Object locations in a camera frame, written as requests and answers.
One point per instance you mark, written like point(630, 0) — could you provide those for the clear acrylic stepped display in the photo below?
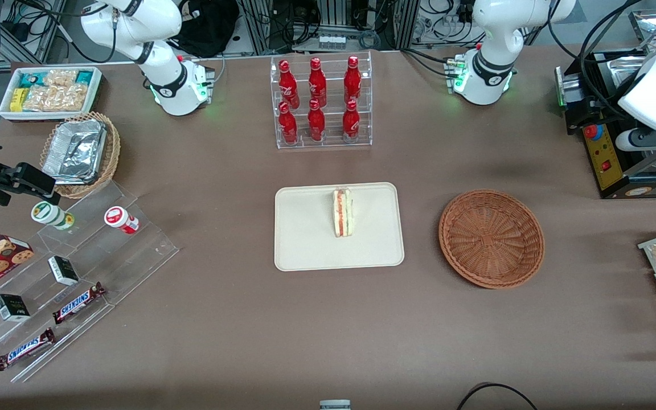
point(106, 256)

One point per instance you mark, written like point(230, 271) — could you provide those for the triangular sandwich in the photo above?
point(342, 213)

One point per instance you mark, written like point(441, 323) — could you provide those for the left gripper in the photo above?
point(580, 109)

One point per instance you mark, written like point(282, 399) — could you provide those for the small black box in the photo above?
point(63, 270)
point(12, 307)

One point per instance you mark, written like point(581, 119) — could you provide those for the small grey device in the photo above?
point(335, 405)

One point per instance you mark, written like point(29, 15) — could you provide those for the light wicker basket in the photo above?
point(113, 154)

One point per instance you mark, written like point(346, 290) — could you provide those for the green lidded white jar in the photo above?
point(52, 215)

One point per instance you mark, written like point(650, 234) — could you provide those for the red lidded white jar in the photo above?
point(120, 219)

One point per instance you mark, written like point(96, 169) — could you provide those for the black food warmer machine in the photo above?
point(604, 171)

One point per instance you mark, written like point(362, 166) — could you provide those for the teal snack packet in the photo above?
point(84, 77)
point(30, 80)

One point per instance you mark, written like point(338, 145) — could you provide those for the aluminium foil tray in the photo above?
point(74, 151)

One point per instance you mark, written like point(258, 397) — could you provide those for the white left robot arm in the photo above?
point(493, 40)

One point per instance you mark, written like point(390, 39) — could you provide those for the white rectangular snack bin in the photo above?
point(9, 114)

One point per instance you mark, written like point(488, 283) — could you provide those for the white power strip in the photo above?
point(331, 41)

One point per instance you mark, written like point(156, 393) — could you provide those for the beige plastic tray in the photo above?
point(305, 233)

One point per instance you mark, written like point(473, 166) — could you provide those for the clear bag of crackers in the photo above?
point(57, 98)
point(60, 77)

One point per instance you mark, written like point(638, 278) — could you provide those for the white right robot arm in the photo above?
point(168, 85)

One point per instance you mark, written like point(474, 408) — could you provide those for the Snickers bar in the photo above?
point(25, 349)
point(77, 303)

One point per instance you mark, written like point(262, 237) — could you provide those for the black bag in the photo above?
point(208, 28)

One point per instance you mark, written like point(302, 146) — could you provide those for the red cola bottle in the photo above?
point(288, 125)
point(352, 80)
point(317, 82)
point(351, 122)
point(316, 122)
point(288, 85)

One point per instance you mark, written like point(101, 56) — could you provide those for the clear acrylic bottle rack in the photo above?
point(331, 142)

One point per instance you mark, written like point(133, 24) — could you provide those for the yellow snack packet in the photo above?
point(17, 99)

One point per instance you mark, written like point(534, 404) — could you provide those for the round brown wicker basket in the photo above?
point(490, 239)

